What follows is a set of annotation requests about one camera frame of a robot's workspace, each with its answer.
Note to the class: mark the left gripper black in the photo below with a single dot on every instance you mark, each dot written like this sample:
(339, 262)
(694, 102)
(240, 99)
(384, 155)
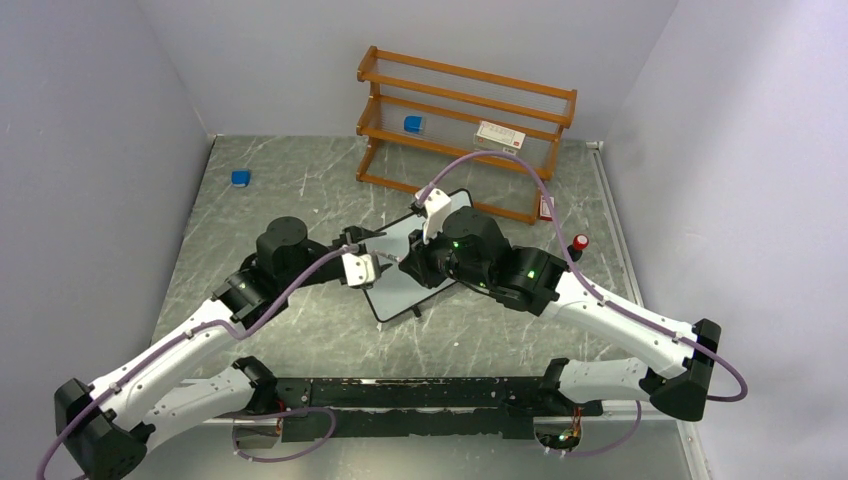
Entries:
(353, 234)

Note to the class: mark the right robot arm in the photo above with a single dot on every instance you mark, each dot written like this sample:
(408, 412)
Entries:
(668, 364)

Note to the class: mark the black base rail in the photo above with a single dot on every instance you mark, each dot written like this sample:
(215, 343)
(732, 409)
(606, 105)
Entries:
(507, 407)

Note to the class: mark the small red white box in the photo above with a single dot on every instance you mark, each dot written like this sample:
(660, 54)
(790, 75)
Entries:
(546, 208)

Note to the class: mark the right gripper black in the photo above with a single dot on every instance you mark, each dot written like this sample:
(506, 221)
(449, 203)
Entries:
(417, 262)

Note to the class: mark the blue eraser on rack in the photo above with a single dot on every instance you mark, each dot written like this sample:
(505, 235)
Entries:
(414, 124)

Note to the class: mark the wooden two-tier rack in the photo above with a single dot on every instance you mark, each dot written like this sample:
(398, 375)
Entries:
(453, 100)

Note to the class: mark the aluminium frame rail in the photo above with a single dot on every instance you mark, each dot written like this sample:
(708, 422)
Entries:
(330, 330)

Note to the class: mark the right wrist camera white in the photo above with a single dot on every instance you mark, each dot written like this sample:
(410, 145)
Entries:
(436, 206)

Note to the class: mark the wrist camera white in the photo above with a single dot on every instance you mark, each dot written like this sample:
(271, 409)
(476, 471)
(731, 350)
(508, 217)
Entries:
(360, 270)
(436, 206)

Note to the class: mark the white red box on rack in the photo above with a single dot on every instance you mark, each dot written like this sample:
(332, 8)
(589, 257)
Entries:
(493, 137)

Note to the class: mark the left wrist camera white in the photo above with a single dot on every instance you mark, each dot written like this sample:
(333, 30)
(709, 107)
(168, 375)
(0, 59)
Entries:
(360, 270)

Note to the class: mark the blue eraser on table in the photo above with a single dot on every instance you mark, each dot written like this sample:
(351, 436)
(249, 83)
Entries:
(240, 178)

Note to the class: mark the red emergency stop button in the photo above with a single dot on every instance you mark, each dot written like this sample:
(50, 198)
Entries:
(577, 247)

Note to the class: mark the red whiteboard marker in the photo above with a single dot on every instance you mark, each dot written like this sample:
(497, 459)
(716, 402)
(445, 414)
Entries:
(388, 256)

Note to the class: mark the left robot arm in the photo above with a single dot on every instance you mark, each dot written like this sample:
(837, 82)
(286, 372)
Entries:
(110, 424)

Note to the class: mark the whiteboard with black frame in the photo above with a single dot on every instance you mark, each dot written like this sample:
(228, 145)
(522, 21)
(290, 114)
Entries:
(405, 280)

